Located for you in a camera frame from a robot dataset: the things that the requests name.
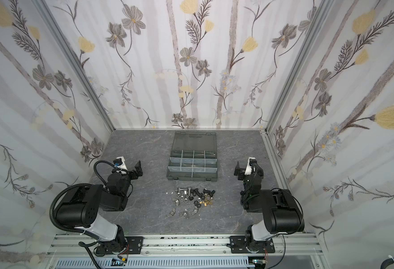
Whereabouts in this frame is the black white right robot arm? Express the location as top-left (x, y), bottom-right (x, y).
top-left (229, 158), bottom-right (305, 254)

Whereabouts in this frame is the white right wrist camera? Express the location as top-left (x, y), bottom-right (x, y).
top-left (245, 157), bottom-right (257, 176)

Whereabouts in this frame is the brass wing nut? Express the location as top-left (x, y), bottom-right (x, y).
top-left (200, 199), bottom-right (213, 206)

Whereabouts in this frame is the aluminium front rail frame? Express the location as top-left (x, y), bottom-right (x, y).
top-left (45, 233), bottom-right (329, 269)

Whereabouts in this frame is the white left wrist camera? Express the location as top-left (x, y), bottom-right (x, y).
top-left (113, 156), bottom-right (127, 170)

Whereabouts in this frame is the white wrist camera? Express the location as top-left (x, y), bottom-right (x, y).
top-left (113, 156), bottom-right (127, 170)
top-left (245, 157), bottom-right (257, 176)

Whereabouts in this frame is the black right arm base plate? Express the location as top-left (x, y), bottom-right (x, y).
top-left (227, 236), bottom-right (275, 254)

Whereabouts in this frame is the black corrugated cable conduit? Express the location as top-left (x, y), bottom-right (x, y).
top-left (48, 183), bottom-right (93, 233)

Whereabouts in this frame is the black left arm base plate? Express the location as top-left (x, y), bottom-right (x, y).
top-left (123, 236), bottom-right (144, 254)

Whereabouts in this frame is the white slotted cable duct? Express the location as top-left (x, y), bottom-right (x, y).
top-left (55, 257), bottom-right (255, 269)

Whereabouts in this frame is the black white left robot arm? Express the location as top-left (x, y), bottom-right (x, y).
top-left (49, 157), bottom-right (143, 257)

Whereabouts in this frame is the green plastic organizer box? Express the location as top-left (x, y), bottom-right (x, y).
top-left (166, 131), bottom-right (218, 182)

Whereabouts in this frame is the silver hex nut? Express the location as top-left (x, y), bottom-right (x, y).
top-left (191, 207), bottom-right (199, 215)

